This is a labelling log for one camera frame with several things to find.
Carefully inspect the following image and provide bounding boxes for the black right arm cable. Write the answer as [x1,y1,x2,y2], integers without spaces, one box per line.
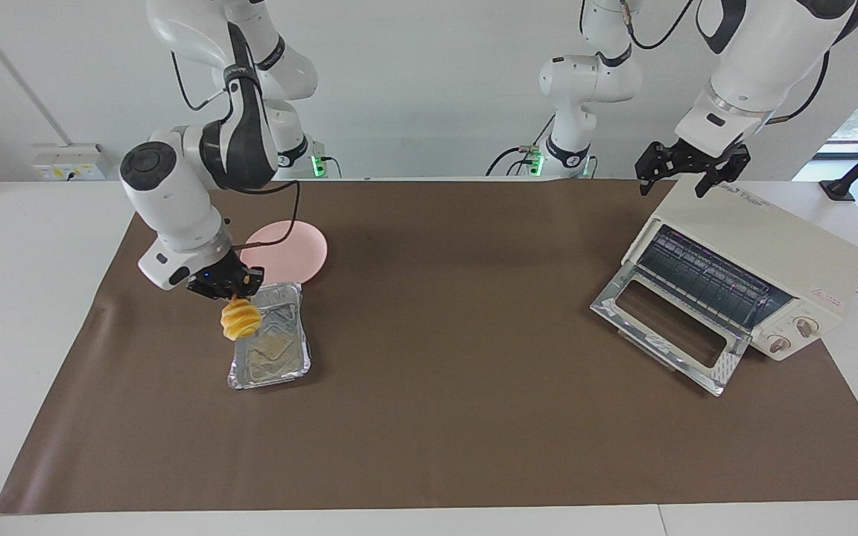
[171,30,302,246]

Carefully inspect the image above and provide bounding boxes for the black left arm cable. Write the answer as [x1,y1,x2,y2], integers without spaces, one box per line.
[578,0,832,127]

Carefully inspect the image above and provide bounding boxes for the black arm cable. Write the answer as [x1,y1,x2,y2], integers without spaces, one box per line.
[171,30,302,246]
[578,0,832,127]

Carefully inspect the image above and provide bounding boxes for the black left base cable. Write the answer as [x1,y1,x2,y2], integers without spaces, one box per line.
[485,115,556,177]

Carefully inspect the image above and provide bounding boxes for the sliced golden bread loaf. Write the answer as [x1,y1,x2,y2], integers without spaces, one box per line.
[220,296,263,342]

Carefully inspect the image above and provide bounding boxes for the glass oven door metal frame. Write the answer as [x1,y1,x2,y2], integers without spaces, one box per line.
[591,262,751,397]

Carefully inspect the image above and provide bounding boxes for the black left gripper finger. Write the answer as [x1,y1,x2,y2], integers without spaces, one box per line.
[635,145,661,197]
[695,171,737,199]

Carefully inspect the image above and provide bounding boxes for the aluminium foil tray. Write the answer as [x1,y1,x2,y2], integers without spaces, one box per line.
[227,282,312,391]

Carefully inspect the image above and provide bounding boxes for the brown table mat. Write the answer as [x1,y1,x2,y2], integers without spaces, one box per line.
[0,177,858,514]

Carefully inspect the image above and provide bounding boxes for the cream toaster oven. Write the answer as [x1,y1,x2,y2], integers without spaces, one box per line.
[621,175,858,362]

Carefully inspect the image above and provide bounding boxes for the oven wire rack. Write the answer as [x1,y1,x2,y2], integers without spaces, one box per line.
[638,226,795,332]

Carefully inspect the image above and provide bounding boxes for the white wall socket box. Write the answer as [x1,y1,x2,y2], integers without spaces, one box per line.
[33,144,113,182]

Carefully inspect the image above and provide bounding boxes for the pink round plate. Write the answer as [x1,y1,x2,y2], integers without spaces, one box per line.
[240,220,328,287]

